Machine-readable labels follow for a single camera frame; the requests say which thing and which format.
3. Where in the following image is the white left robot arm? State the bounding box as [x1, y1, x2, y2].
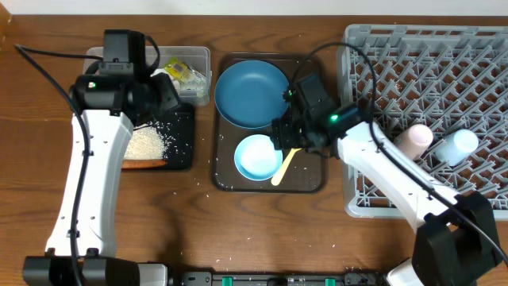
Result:
[22, 29, 179, 285]

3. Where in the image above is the grey dishwasher rack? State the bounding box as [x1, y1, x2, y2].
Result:
[337, 25, 507, 221]

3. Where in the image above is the light blue rice bowl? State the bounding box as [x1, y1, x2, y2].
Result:
[233, 134, 283, 181]

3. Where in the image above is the dark blue bowl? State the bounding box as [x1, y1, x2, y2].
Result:
[215, 60, 289, 129]

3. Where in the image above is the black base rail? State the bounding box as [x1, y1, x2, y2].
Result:
[168, 271, 389, 286]

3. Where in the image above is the dark brown serving tray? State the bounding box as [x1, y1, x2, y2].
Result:
[211, 52, 328, 194]

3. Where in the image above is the yellow plastic spoon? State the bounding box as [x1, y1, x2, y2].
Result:
[271, 148, 301, 186]

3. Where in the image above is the light blue plastic cup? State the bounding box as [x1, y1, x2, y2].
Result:
[435, 129, 479, 166]

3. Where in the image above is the orange carrot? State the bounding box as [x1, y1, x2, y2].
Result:
[121, 160, 167, 169]

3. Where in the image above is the pink plastic cup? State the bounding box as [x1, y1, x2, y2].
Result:
[394, 124, 433, 160]

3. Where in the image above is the clear plastic waste bin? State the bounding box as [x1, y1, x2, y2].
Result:
[83, 46, 212, 107]

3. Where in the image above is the green snack wrapper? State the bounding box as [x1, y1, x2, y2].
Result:
[164, 57, 206, 91]

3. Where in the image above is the pile of white rice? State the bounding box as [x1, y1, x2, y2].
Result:
[124, 125, 175, 160]

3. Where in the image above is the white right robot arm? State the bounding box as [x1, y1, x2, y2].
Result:
[271, 75, 507, 285]

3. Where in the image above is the black waste tray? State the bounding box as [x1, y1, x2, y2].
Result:
[124, 103, 195, 171]

